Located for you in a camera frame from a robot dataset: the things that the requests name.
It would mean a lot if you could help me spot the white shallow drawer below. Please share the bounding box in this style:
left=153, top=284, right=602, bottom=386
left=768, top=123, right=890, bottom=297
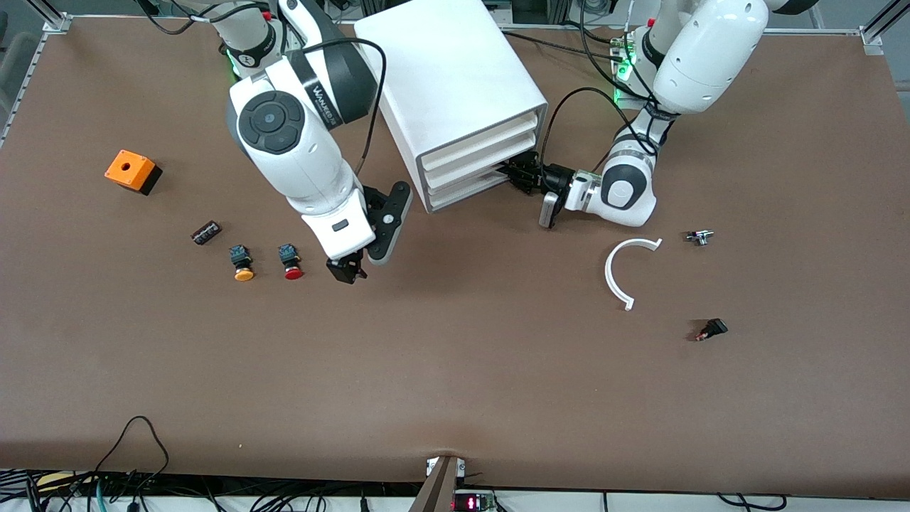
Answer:
left=419, top=112, right=538, bottom=173
left=424, top=134, right=537, bottom=191
left=427, top=160, right=530, bottom=212

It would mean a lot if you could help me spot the red push button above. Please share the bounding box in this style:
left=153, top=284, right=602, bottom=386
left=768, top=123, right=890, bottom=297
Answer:
left=277, top=243, right=305, bottom=281

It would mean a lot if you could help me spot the yellow push button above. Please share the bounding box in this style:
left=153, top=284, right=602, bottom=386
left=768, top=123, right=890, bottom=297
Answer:
left=228, top=245, right=255, bottom=282

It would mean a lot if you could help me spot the white drawer cabinet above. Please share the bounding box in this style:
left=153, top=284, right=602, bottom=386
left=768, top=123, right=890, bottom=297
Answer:
left=353, top=0, right=549, bottom=214

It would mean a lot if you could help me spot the white curved plastic piece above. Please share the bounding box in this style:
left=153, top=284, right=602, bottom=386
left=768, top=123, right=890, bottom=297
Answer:
left=604, top=238, right=663, bottom=311

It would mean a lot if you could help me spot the orange box with black base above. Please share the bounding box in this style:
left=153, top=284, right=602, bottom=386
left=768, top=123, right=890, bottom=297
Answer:
left=105, top=149, right=164, bottom=196

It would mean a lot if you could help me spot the small red led display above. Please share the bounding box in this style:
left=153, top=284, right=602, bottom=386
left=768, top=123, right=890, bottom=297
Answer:
left=452, top=489, right=498, bottom=512

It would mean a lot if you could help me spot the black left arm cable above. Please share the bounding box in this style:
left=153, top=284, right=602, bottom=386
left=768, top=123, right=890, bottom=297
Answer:
left=540, top=0, right=658, bottom=178

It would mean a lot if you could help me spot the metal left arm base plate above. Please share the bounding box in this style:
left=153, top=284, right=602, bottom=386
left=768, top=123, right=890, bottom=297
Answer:
left=610, top=39, right=658, bottom=111

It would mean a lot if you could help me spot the black cable to arm base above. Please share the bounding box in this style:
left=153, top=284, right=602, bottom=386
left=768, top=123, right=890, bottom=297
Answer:
left=498, top=27, right=630, bottom=61

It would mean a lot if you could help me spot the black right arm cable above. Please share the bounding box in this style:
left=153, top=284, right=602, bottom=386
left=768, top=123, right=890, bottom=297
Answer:
left=142, top=0, right=388, bottom=178

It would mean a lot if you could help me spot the brown camera post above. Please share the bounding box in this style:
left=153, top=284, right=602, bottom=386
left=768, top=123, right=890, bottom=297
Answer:
left=407, top=455, right=461, bottom=512

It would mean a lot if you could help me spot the thin black looped cable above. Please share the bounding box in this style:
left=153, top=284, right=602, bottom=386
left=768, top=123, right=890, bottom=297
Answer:
left=92, top=415, right=171, bottom=491

